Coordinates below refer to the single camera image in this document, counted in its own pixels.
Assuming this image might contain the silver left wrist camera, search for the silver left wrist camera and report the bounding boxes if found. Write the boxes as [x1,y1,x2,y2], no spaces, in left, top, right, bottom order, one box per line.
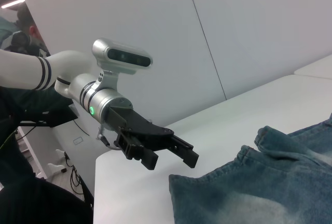
[92,38,154,91]

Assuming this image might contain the dark robot torso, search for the dark robot torso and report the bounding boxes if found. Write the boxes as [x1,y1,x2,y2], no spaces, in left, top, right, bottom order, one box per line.
[0,86,94,224]

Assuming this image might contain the black floor cable bundle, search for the black floor cable bundle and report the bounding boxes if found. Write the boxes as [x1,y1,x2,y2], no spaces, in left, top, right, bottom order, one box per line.
[63,151,91,199]

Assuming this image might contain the person with dark hair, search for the person with dark hair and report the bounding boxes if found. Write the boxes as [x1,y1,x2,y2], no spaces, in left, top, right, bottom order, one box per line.
[15,2,50,58]

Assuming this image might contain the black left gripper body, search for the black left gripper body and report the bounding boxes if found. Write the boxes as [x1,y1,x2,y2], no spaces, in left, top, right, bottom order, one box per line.
[102,105,175,152]

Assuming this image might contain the blue denim shorts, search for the blue denim shorts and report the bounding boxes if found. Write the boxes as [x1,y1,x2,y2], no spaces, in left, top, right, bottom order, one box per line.
[168,112,332,224]

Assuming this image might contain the ceiling light strip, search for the ceiling light strip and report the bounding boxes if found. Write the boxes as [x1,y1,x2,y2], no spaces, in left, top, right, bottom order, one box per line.
[0,0,26,9]

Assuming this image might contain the left gripper cable with plug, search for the left gripper cable with plug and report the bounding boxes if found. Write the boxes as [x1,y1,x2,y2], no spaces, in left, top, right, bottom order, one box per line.
[96,127,122,152]

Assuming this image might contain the white table foot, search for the white table foot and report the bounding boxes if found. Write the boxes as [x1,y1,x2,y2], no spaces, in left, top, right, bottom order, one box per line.
[46,148,70,176]

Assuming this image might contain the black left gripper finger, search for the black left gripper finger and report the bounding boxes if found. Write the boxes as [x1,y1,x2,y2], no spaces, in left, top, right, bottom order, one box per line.
[165,134,200,170]
[116,127,160,171]

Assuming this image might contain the black flat stand plate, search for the black flat stand plate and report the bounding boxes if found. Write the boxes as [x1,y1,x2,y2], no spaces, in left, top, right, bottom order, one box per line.
[18,104,79,129]

